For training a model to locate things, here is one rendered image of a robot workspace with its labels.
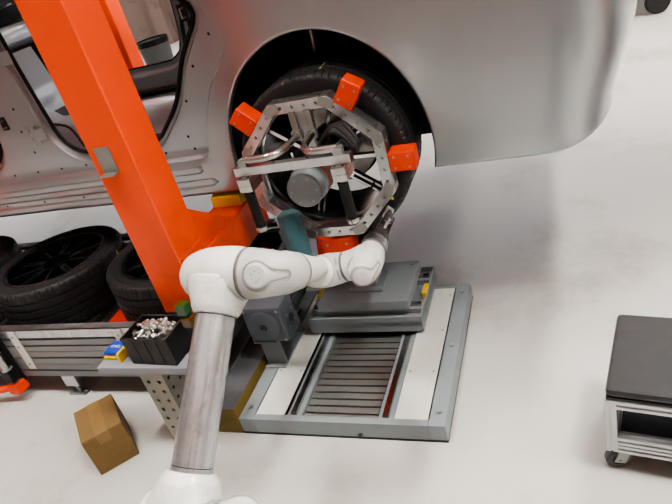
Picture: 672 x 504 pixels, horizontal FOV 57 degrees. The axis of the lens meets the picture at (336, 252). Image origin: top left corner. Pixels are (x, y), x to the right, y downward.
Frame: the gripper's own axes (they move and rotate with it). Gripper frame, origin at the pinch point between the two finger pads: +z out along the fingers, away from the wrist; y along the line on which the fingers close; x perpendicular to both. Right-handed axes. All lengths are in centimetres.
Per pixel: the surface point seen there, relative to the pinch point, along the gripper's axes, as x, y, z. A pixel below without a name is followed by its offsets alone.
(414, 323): -36, -35, -2
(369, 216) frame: 5.2, -3.3, -3.9
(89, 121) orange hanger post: 97, -7, -41
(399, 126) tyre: 14.8, 28.5, 5.0
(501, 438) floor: -71, -20, -48
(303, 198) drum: 28.8, -2.7, -18.4
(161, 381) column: 36, -76, -59
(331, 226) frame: 14.4, -16.9, -3.1
